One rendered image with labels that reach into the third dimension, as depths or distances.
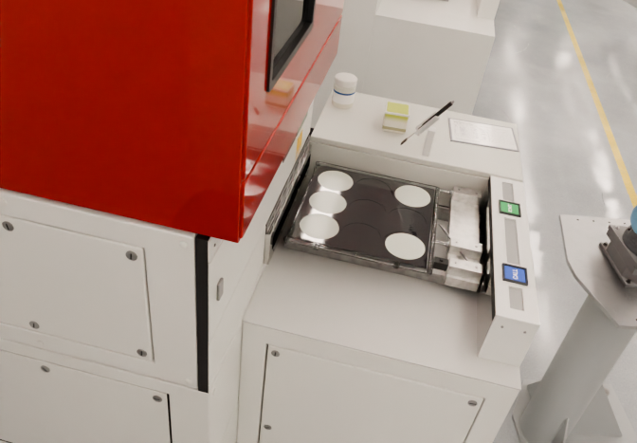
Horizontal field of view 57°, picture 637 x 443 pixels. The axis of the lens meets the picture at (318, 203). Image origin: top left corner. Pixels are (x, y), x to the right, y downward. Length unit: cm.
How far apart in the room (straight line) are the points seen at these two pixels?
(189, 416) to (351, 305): 44
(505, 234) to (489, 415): 43
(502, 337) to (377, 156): 66
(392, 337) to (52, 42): 92
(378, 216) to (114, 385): 76
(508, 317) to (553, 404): 90
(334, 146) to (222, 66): 99
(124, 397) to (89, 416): 15
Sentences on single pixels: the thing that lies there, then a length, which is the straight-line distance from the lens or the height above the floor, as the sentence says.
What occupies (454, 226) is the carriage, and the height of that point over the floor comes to 88.
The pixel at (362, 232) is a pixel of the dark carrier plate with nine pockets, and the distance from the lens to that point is 150.
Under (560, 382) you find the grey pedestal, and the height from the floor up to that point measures 35.
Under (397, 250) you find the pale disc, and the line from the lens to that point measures 147.
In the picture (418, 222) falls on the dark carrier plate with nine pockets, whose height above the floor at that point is 90.
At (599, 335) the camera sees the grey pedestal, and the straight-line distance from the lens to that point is 194.
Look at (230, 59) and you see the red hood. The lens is 77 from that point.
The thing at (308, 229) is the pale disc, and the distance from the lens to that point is 149.
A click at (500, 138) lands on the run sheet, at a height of 97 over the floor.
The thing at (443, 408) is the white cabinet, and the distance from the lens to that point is 146.
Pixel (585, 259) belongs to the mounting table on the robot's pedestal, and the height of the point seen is 82.
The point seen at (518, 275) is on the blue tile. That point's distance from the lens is 142.
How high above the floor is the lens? 184
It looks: 37 degrees down
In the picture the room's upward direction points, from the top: 8 degrees clockwise
